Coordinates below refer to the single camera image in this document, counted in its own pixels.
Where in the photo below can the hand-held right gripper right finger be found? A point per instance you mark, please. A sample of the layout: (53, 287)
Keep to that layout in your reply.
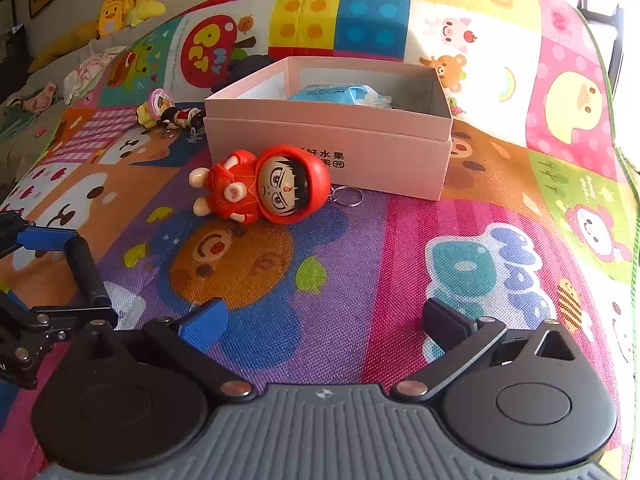
(442, 321)

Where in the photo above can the black plush toy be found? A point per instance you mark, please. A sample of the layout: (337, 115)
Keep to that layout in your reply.
(247, 66)

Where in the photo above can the colourful cartoon play mat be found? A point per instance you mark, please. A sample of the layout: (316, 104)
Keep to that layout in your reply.
(450, 260)

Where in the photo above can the yellow cushion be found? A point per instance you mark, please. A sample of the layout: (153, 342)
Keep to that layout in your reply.
(65, 47)

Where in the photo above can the white pink garment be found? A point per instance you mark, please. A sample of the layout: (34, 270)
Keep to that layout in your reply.
(92, 72)

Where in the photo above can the pink crumpled garment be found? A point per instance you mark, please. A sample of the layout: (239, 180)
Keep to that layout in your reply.
(35, 97)

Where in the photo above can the pink cardboard box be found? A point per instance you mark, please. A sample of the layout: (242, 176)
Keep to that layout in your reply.
(300, 135)

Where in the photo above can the small black red figure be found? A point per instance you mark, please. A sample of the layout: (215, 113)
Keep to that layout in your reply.
(182, 116)

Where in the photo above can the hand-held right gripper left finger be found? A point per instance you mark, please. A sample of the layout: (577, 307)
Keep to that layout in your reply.
(200, 322)

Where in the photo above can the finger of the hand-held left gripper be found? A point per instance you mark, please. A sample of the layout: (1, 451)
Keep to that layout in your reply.
(45, 239)
(92, 285)

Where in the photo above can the blue tissue pack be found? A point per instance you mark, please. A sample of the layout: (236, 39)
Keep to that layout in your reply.
(325, 94)

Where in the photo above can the yellow duck plush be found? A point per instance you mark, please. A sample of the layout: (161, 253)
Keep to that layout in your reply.
(112, 17)

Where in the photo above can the grey sofa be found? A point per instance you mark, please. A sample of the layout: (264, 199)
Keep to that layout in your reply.
(20, 145)

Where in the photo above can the yellow toy with pink disc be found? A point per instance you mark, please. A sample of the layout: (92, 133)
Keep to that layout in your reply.
(160, 97)

